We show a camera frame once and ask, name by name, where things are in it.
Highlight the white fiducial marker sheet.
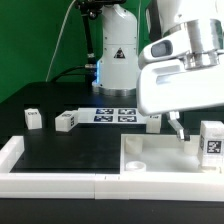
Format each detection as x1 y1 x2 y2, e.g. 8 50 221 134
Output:
78 108 146 124

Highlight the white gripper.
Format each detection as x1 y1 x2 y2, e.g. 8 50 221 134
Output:
137 56 224 141

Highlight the white U-shaped obstacle fence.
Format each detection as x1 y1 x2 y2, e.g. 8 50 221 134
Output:
0 136 224 202

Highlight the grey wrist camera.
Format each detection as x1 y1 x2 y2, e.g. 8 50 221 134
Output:
138 40 188 69

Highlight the white square tabletop tray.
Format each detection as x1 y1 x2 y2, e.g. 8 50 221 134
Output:
120 134 222 173

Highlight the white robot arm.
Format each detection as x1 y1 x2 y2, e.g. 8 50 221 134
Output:
93 0 224 138

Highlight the white cable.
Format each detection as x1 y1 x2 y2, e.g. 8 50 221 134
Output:
45 0 78 83

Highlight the black cable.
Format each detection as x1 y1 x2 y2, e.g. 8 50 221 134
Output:
49 65 98 83

